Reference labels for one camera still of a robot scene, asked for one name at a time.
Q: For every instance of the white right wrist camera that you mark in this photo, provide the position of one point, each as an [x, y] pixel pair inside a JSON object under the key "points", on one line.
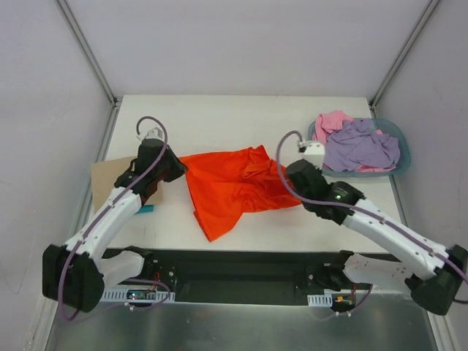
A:
{"points": [[313, 151]]}

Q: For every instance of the lavender t-shirt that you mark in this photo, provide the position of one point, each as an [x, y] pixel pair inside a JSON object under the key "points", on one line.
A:
{"points": [[357, 146]]}

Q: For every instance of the right slotted cable duct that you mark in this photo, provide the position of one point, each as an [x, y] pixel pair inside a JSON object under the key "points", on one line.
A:
{"points": [[325, 300]]}

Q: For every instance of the slotted cable duct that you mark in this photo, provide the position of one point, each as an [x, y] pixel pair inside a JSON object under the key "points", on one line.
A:
{"points": [[325, 300], [136, 296]]}

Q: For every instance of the left slotted cable duct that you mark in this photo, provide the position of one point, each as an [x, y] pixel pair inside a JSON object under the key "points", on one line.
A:
{"points": [[136, 296]]}

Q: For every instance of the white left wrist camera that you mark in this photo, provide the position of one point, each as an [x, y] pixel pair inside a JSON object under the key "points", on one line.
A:
{"points": [[154, 133]]}

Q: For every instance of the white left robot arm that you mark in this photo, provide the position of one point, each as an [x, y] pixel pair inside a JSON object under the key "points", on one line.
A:
{"points": [[77, 273]]}

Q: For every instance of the right aluminium frame post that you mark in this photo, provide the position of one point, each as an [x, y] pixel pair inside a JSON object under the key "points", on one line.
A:
{"points": [[405, 50]]}

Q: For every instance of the orange t-shirt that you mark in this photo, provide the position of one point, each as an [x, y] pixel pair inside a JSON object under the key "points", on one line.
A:
{"points": [[225, 185]]}

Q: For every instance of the aluminium frame post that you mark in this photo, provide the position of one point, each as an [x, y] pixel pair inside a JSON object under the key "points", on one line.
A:
{"points": [[405, 50], [66, 11]]}

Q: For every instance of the blue plastic basket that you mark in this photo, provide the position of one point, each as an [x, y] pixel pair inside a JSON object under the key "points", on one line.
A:
{"points": [[386, 127]]}

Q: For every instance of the folded teal t-shirt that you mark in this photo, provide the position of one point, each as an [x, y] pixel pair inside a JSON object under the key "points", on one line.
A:
{"points": [[146, 209]]}

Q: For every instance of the left aluminium frame post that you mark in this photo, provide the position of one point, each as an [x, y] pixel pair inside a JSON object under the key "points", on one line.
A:
{"points": [[66, 11]]}

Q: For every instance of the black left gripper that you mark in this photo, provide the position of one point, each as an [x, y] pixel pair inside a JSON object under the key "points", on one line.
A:
{"points": [[174, 167]]}

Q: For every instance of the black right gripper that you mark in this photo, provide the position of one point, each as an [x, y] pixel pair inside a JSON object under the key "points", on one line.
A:
{"points": [[297, 175]]}

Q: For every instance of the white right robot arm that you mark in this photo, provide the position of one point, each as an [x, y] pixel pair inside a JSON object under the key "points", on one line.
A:
{"points": [[428, 271]]}

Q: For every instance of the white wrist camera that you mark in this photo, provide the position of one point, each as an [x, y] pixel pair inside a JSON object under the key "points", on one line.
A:
{"points": [[313, 151], [154, 133]]}

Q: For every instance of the pink t-shirt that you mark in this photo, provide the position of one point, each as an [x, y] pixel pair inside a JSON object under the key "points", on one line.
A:
{"points": [[327, 123]]}

